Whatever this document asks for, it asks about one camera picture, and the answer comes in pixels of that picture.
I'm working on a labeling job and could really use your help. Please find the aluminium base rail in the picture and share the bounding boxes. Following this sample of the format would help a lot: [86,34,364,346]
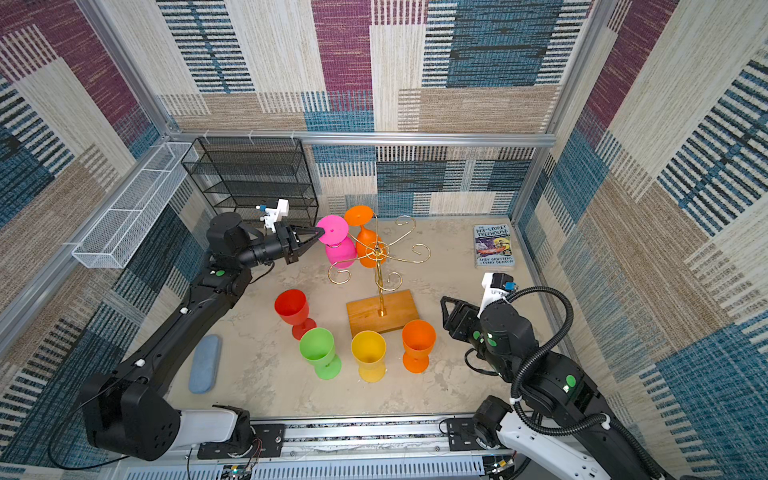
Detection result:
[101,410,625,480]

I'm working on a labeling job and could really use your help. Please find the blue sponge pad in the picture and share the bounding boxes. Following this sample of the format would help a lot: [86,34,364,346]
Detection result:
[188,334,222,394]

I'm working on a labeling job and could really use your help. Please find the red plastic wine glass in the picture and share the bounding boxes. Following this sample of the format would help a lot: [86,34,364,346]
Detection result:
[274,289,317,340]

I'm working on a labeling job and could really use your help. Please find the yellow plastic wine glass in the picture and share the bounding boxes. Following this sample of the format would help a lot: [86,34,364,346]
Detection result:
[351,330,387,383]

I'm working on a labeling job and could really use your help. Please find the wooden rack base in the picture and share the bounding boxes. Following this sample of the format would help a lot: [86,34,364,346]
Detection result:
[346,290,421,337]

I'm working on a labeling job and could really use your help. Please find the green plastic wine glass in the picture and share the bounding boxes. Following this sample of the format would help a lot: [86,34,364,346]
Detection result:
[299,327,342,380]

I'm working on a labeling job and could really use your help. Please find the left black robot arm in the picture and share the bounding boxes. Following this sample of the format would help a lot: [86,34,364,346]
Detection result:
[78,212,324,461]

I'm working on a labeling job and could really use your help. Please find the white mesh basket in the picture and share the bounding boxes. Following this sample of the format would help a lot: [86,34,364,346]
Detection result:
[72,142,191,269]

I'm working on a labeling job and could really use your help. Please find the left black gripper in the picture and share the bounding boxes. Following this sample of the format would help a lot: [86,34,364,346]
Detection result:
[236,225,323,273]

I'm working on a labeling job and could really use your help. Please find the orange back wine glass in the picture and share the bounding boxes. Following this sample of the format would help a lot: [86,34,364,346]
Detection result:
[344,205,380,269]

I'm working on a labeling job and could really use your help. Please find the orange front wine glass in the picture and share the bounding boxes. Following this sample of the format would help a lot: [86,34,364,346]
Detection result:
[402,320,436,374]

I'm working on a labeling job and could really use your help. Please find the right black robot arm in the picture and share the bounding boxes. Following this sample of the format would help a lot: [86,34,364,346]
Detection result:
[440,286,671,479]

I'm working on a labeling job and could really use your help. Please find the pink plastic wine glass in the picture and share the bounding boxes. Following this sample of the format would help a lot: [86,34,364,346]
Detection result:
[317,215,357,269]

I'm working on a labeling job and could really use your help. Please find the orange wine glass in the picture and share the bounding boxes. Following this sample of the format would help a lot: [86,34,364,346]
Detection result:
[344,205,380,269]
[402,320,436,374]

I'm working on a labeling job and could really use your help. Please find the black wire shelf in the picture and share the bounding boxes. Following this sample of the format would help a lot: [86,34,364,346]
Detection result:
[181,137,319,226]

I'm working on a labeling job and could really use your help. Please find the paperback book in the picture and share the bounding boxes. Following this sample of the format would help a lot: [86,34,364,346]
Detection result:
[473,224,515,268]

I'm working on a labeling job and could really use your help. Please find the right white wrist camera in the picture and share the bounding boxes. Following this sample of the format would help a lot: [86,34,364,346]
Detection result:
[479,272,517,314]

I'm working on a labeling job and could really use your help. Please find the gold wire glass rack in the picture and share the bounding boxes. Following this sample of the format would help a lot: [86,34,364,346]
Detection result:
[328,213,431,296]

